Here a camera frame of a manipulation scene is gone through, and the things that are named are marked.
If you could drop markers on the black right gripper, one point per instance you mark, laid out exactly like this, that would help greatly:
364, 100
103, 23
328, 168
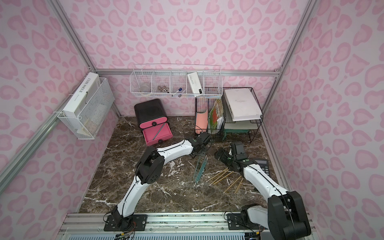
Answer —
226, 157

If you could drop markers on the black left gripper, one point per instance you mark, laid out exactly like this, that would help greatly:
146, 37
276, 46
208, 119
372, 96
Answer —
202, 147

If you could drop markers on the black pink drawer cabinet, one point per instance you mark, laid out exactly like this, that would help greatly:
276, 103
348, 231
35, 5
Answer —
149, 110

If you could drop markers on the pink top drawer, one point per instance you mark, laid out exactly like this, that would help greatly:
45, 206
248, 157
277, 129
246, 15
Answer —
152, 123

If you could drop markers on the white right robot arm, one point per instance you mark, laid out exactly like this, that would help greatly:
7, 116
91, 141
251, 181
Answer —
285, 217

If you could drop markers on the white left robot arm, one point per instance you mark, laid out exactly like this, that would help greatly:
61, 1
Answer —
148, 170

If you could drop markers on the pink folder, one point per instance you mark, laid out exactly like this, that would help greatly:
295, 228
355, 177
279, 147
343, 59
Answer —
201, 123

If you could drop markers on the black calculator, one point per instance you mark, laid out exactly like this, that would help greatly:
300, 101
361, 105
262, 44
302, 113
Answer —
264, 164

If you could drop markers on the green red booklet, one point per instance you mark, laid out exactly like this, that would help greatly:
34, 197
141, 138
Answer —
216, 117

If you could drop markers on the white paper stack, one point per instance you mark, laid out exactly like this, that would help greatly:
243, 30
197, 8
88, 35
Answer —
242, 104

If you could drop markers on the white box in basket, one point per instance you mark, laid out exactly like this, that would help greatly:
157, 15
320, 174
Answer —
195, 83

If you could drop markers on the white book in side basket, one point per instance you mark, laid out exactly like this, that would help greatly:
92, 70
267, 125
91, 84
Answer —
82, 95

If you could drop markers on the black wire file rack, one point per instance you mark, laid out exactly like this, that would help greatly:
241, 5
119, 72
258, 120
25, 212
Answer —
202, 104

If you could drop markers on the black wire paper tray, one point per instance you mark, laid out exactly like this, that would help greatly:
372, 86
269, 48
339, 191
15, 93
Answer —
242, 127

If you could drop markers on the white wire wall basket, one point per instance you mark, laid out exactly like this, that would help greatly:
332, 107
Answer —
163, 80

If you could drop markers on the white side wire basket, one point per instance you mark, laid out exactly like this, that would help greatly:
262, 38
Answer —
87, 125

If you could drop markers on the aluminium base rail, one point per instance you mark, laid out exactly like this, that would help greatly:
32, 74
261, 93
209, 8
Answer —
159, 226

